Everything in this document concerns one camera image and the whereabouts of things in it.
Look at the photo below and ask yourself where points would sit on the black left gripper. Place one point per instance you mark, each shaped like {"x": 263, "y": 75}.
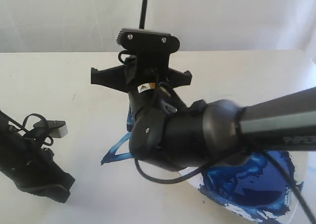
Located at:
{"x": 26, "y": 158}

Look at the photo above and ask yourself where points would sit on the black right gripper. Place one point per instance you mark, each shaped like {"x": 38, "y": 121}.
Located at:
{"x": 147, "y": 86}

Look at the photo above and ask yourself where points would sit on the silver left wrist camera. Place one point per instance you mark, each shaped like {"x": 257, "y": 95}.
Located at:
{"x": 54, "y": 128}

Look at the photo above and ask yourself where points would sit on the black paintbrush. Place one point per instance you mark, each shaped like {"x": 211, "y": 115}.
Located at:
{"x": 143, "y": 14}

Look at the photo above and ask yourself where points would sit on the white square paint plate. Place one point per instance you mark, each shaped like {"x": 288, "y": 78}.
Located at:
{"x": 256, "y": 190}

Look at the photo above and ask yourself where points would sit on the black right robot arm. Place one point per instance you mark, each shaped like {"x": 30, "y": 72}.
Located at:
{"x": 168, "y": 134}

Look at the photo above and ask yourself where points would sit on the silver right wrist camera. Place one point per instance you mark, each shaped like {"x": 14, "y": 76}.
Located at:
{"x": 150, "y": 48}

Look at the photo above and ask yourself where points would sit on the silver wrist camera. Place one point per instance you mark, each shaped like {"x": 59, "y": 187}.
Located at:
{"x": 150, "y": 48}
{"x": 54, "y": 128}

